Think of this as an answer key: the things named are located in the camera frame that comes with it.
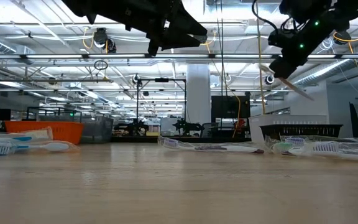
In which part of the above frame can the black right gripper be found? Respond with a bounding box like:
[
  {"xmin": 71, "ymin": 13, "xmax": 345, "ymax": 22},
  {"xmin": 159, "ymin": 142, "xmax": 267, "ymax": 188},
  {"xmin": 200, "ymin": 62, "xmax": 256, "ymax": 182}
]
[{"xmin": 268, "ymin": 12, "xmax": 351, "ymax": 79}]

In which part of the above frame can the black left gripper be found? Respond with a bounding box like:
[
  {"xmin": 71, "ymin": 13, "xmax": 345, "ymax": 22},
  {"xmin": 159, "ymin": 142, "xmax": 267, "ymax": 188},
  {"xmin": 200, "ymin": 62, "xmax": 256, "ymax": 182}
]
[{"xmin": 104, "ymin": 0, "xmax": 208, "ymax": 57}]

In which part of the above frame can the orange toothbrush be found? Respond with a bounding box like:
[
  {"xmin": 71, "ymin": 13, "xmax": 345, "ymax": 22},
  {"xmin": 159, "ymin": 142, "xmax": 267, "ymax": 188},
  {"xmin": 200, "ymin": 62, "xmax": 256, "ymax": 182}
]
[{"xmin": 259, "ymin": 63, "xmax": 315, "ymax": 102}]

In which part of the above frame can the green toothbrush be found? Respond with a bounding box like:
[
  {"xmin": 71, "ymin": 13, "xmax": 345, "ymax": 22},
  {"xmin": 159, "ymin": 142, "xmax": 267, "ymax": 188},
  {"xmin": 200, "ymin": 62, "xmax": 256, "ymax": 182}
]
[{"xmin": 271, "ymin": 141, "xmax": 295, "ymax": 156}]

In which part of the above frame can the black plastic basket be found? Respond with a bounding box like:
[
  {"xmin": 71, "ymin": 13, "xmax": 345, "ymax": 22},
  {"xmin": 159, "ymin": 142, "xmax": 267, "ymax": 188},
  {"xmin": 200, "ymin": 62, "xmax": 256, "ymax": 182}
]
[{"xmin": 259, "ymin": 124, "xmax": 344, "ymax": 142}]

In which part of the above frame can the white building column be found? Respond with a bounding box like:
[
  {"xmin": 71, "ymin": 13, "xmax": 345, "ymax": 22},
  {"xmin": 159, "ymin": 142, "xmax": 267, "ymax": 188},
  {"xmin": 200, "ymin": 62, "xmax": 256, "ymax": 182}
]
[{"xmin": 186, "ymin": 63, "xmax": 211, "ymax": 125}]

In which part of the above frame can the black monitor on stand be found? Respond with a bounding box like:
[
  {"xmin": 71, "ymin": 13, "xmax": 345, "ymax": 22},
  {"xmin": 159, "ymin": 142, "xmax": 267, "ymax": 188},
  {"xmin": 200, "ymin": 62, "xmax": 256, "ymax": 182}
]
[{"xmin": 211, "ymin": 95, "xmax": 251, "ymax": 120}]

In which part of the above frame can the black slanted panel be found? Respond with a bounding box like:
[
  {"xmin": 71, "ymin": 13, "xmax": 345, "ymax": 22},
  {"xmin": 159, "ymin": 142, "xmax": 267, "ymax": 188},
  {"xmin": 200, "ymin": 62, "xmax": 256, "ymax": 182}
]
[{"xmin": 349, "ymin": 102, "xmax": 358, "ymax": 134}]

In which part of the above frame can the orange plastic basket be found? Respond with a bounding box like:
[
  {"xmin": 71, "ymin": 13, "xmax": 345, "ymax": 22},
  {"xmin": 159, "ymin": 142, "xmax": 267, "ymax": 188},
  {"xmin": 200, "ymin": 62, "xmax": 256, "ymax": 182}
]
[{"xmin": 4, "ymin": 120, "xmax": 85, "ymax": 146}]

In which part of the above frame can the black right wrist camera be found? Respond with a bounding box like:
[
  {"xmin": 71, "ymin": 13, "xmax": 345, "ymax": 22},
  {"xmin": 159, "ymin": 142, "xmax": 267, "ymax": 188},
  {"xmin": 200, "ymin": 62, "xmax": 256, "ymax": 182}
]
[{"xmin": 267, "ymin": 29, "xmax": 295, "ymax": 48}]

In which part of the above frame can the black gantry frame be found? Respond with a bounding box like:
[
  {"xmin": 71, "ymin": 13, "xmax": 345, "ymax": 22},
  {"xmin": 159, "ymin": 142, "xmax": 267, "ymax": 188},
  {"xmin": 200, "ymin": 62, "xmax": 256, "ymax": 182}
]
[{"xmin": 136, "ymin": 78, "xmax": 187, "ymax": 128}]

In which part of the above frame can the black hanging cable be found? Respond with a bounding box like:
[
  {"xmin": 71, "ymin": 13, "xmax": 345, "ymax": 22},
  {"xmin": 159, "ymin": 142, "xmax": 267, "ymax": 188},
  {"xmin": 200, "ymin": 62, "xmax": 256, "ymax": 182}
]
[{"xmin": 219, "ymin": 0, "xmax": 228, "ymax": 130}]

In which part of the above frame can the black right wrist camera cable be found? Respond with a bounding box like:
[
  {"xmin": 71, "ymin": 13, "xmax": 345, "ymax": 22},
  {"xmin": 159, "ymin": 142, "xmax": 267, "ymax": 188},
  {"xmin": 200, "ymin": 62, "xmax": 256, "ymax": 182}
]
[{"xmin": 251, "ymin": 0, "xmax": 293, "ymax": 34}]

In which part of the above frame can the black ceiling cable reel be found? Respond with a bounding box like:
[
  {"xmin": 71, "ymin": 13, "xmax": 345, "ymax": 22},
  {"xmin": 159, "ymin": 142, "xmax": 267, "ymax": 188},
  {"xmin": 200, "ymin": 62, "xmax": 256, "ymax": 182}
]
[
  {"xmin": 93, "ymin": 27, "xmax": 117, "ymax": 54},
  {"xmin": 333, "ymin": 29, "xmax": 352, "ymax": 44}
]

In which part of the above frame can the black aluminium table frame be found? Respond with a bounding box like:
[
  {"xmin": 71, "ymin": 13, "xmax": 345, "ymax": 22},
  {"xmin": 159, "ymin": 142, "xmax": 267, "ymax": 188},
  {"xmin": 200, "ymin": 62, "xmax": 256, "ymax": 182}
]
[{"xmin": 110, "ymin": 136, "xmax": 254, "ymax": 144}]

